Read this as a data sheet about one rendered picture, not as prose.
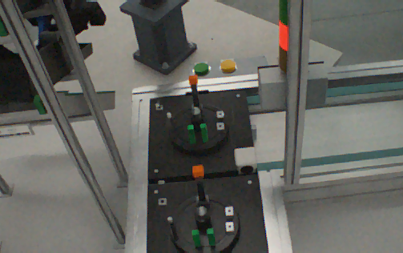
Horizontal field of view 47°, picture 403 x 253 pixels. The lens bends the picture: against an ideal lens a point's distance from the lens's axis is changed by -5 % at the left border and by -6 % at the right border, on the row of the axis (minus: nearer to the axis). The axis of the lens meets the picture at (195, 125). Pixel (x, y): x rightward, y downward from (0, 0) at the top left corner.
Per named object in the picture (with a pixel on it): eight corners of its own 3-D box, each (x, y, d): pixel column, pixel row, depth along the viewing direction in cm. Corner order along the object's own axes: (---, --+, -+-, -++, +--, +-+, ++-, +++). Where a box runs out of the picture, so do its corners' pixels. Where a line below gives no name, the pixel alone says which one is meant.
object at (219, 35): (134, -23, 187) (132, -29, 185) (342, 59, 144) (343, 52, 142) (-10, 83, 156) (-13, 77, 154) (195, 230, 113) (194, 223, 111)
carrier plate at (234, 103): (151, 105, 124) (149, 99, 122) (245, 94, 122) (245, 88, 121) (149, 184, 108) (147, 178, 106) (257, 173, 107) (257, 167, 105)
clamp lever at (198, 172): (197, 196, 99) (192, 165, 96) (207, 195, 99) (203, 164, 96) (197, 206, 96) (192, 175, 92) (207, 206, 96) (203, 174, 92)
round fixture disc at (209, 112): (169, 112, 119) (167, 106, 117) (227, 106, 118) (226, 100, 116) (169, 158, 110) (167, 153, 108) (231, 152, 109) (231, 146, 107)
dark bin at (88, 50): (39, 54, 105) (34, 22, 102) (93, 53, 103) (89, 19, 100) (-32, 102, 80) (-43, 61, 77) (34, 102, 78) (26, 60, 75)
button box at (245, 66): (191, 78, 135) (187, 62, 131) (266, 70, 134) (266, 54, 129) (191, 97, 131) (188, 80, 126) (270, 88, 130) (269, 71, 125)
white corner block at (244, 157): (235, 158, 110) (234, 148, 107) (255, 157, 110) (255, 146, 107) (236, 176, 107) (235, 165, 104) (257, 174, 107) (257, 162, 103)
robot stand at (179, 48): (163, 33, 157) (153, -19, 142) (198, 48, 150) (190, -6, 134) (132, 58, 150) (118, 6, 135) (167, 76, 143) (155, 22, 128)
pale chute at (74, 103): (66, 108, 122) (66, 90, 121) (115, 109, 119) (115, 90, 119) (8, 115, 94) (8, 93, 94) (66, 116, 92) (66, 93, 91)
